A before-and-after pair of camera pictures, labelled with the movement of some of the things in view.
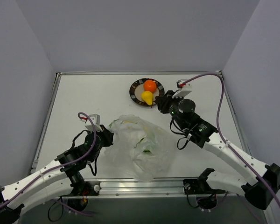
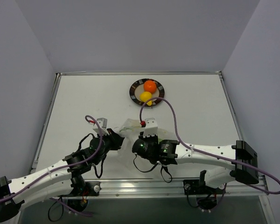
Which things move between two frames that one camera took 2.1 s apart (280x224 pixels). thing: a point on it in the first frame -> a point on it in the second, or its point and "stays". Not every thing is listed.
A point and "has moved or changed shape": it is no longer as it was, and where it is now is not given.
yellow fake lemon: [147, 96] stays
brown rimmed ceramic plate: [136, 88] stays
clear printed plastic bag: [140, 150] has moved or changed shape
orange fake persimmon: [150, 85] stays
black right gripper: [163, 103] -> [142, 136]
